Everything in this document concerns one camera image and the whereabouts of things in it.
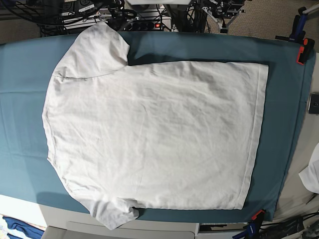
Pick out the white T-shirt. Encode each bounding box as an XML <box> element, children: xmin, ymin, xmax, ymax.
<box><xmin>42</xmin><ymin>22</ymin><xmax>269</xmax><ymax>230</ymax></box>

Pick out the black power strip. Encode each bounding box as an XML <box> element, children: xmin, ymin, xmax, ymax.
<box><xmin>124</xmin><ymin>20</ymin><xmax>171</xmax><ymax>31</ymax></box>

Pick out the orange black clamp bottom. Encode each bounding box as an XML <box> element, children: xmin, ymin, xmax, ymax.
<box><xmin>251</xmin><ymin>210</ymin><xmax>267</xmax><ymax>224</ymax></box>

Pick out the orange black clamp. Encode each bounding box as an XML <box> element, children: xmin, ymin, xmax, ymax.
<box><xmin>251</xmin><ymin>210</ymin><xmax>267</xmax><ymax>224</ymax></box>
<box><xmin>296</xmin><ymin>38</ymin><xmax>315</xmax><ymax>65</ymax></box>

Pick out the teal table cloth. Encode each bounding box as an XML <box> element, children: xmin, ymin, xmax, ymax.
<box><xmin>0</xmin><ymin>31</ymin><xmax>316</xmax><ymax>223</ymax></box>

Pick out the blue clamp bottom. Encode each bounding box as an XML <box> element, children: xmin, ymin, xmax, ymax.
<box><xmin>232</xmin><ymin>222</ymin><xmax>261</xmax><ymax>239</ymax></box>

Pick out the blue clamp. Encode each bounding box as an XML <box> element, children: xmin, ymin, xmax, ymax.
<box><xmin>275</xmin><ymin>7</ymin><xmax>308</xmax><ymax>44</ymax></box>
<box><xmin>232</xmin><ymin>222</ymin><xmax>261</xmax><ymax>239</ymax></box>

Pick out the white storage bin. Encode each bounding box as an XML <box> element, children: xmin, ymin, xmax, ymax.
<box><xmin>42</xmin><ymin>221</ymin><xmax>196</xmax><ymax>239</ymax></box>

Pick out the small grey device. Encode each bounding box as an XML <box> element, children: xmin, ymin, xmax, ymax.
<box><xmin>308</xmin><ymin>92</ymin><xmax>319</xmax><ymax>115</ymax></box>

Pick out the white cloth right edge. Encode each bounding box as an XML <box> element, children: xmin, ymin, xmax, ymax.
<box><xmin>299</xmin><ymin>144</ymin><xmax>319</xmax><ymax>194</ymax></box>

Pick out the blue clamp top right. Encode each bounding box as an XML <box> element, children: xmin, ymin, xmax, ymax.
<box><xmin>275</xmin><ymin>7</ymin><xmax>308</xmax><ymax>44</ymax></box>

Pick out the orange black clamp top right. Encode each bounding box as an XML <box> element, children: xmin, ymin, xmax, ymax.
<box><xmin>296</xmin><ymin>38</ymin><xmax>315</xmax><ymax>65</ymax></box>

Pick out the blue cloth bottom left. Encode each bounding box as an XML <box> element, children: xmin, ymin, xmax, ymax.
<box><xmin>0</xmin><ymin>216</ymin><xmax>44</xmax><ymax>239</ymax></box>

